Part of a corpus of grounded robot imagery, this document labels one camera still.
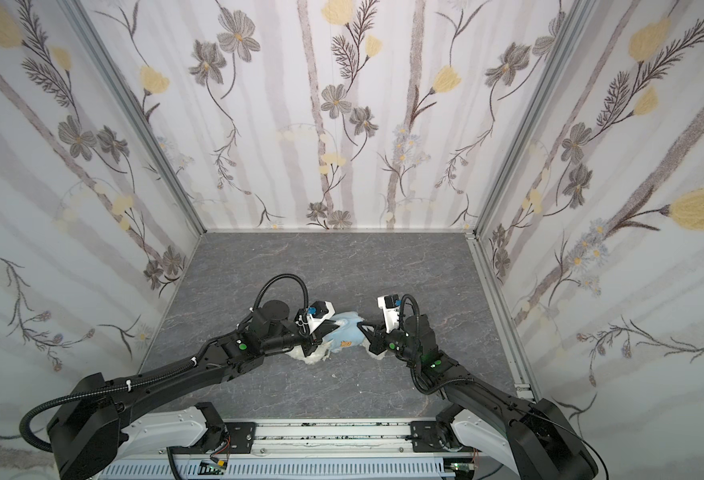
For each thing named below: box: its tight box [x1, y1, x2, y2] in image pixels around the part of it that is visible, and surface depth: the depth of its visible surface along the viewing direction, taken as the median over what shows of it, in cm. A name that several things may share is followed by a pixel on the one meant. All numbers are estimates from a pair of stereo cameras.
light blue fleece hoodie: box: [322, 311, 365, 353], surface depth 79 cm
